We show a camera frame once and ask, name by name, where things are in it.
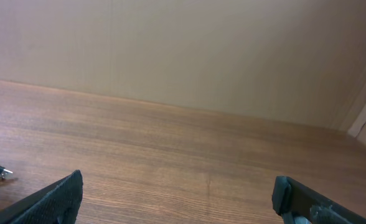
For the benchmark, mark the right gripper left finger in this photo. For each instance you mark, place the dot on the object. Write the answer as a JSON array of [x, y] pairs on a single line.
[[57, 203]]

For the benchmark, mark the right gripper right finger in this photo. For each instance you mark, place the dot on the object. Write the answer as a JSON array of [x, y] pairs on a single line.
[[295, 204]]

